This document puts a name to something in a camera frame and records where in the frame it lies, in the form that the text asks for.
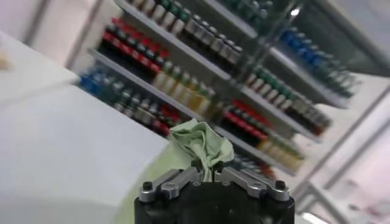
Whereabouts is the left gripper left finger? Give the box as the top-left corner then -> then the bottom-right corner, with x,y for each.
139,160 -> 204,203

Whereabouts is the light green t-shirt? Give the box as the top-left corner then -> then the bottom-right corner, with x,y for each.
111,117 -> 235,224

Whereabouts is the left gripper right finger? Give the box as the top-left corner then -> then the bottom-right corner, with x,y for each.
213,163 -> 290,201

